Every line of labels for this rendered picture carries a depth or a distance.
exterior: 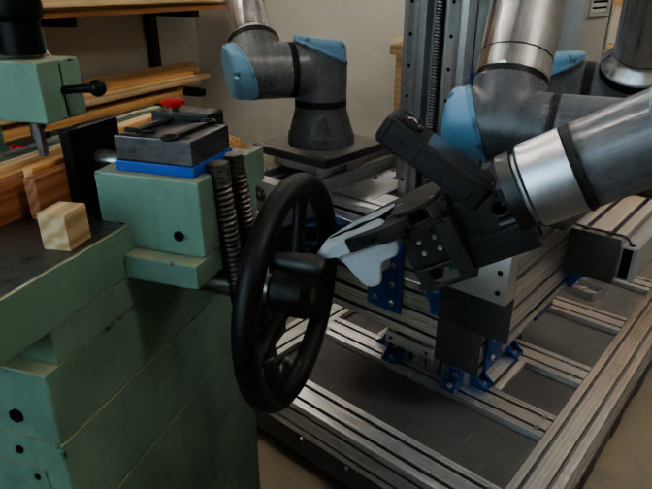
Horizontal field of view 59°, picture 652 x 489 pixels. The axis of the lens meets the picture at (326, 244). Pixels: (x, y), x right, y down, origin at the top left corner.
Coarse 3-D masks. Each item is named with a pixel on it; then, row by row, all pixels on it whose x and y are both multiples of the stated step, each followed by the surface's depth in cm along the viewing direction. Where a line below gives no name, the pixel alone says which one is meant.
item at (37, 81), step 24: (0, 72) 66; (24, 72) 65; (48, 72) 66; (72, 72) 69; (0, 96) 68; (24, 96) 66; (48, 96) 66; (72, 96) 70; (24, 120) 68; (48, 120) 67
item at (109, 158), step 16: (80, 128) 68; (96, 128) 71; (112, 128) 73; (64, 144) 67; (80, 144) 68; (96, 144) 71; (112, 144) 74; (64, 160) 68; (80, 160) 69; (96, 160) 71; (112, 160) 70; (80, 176) 69; (80, 192) 70; (96, 192) 72
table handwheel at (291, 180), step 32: (288, 192) 61; (320, 192) 70; (256, 224) 58; (320, 224) 77; (256, 256) 56; (224, 288) 70; (256, 288) 56; (288, 288) 66; (320, 288) 81; (256, 320) 56; (320, 320) 79; (256, 352) 57; (256, 384) 59; (288, 384) 71
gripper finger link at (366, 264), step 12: (360, 228) 55; (372, 228) 53; (336, 240) 56; (324, 252) 57; (336, 252) 56; (348, 252) 55; (360, 252) 56; (372, 252) 55; (384, 252) 55; (396, 252) 54; (348, 264) 57; (360, 264) 56; (372, 264) 56; (360, 276) 57; (372, 276) 56
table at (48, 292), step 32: (256, 160) 96; (32, 224) 65; (96, 224) 65; (128, 224) 66; (0, 256) 58; (32, 256) 58; (64, 256) 58; (96, 256) 61; (128, 256) 65; (160, 256) 65; (192, 256) 65; (0, 288) 52; (32, 288) 53; (64, 288) 57; (96, 288) 62; (192, 288) 64; (0, 320) 50; (32, 320) 54; (64, 320) 58; (0, 352) 51
